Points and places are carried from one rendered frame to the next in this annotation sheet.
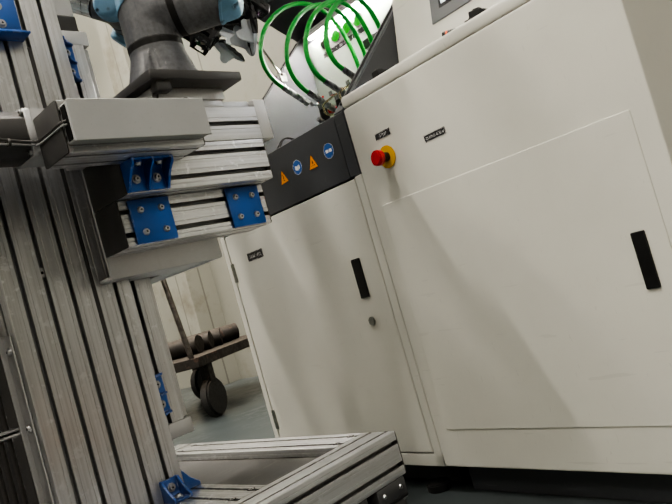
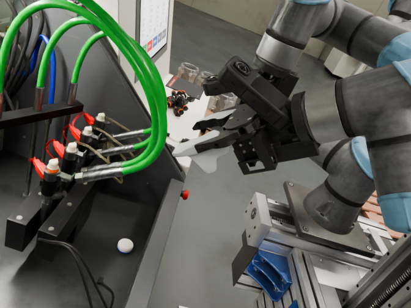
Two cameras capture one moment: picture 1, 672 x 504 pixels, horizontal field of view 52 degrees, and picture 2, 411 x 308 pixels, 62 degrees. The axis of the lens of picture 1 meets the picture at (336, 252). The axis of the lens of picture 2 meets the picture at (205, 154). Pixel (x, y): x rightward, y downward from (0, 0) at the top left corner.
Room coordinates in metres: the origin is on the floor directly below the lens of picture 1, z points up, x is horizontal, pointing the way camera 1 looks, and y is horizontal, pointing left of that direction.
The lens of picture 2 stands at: (2.34, 0.40, 1.53)
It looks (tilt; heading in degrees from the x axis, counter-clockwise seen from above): 30 degrees down; 215
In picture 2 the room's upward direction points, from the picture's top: 24 degrees clockwise
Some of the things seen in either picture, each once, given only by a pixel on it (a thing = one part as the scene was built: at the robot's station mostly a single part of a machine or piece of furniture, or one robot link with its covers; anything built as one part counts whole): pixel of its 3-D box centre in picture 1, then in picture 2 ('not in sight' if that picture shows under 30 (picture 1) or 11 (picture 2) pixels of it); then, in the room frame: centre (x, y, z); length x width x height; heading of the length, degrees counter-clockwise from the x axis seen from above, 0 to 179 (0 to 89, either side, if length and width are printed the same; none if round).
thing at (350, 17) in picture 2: not in sight; (337, 23); (1.70, 0.11, 1.50); 0.11 x 0.11 x 0.08; 85
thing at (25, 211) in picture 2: not in sight; (66, 201); (1.99, -0.16, 0.91); 0.34 x 0.10 x 0.15; 40
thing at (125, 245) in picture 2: not in sight; (125, 245); (1.89, -0.02, 0.84); 0.04 x 0.04 x 0.01
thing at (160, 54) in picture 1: (161, 68); (336, 201); (1.44, 0.25, 1.09); 0.15 x 0.15 x 0.10
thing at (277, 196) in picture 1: (278, 182); (141, 282); (1.93, 0.10, 0.87); 0.62 x 0.04 x 0.16; 40
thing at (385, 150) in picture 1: (381, 157); (182, 194); (1.56, -0.16, 0.80); 0.05 x 0.04 x 0.05; 40
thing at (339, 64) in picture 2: not in sight; (348, 54); (-6.46, -2.94, 0.57); 2.44 x 0.61 x 1.15; 46
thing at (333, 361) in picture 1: (315, 330); not in sight; (1.92, 0.11, 0.44); 0.65 x 0.02 x 0.68; 40
